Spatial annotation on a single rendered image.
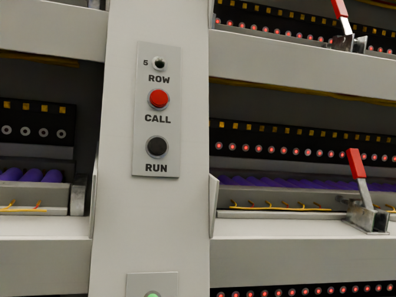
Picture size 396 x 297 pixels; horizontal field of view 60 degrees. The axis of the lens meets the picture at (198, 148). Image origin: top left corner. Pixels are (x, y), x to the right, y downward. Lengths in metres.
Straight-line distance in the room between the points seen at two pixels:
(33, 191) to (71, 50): 0.13
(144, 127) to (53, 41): 0.11
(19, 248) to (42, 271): 0.02
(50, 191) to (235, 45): 0.22
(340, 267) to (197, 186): 0.16
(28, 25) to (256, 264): 0.29
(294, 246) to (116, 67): 0.22
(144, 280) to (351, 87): 0.30
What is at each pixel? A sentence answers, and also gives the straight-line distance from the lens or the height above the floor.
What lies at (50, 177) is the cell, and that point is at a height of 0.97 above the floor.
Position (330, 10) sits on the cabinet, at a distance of 0.75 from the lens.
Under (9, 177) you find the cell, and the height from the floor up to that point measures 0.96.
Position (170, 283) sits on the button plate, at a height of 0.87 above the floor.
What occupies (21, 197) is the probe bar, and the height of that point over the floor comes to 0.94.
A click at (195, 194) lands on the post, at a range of 0.30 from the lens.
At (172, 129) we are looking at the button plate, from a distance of 0.30.
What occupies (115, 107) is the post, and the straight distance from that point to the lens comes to 0.30.
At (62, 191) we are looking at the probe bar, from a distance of 0.33.
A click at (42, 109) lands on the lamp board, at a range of 0.46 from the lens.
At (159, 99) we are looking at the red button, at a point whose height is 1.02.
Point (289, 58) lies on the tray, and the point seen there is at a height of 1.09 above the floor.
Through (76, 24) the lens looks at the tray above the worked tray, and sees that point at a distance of 0.34.
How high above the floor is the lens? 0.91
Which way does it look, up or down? 14 degrees up
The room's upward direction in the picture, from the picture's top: straight up
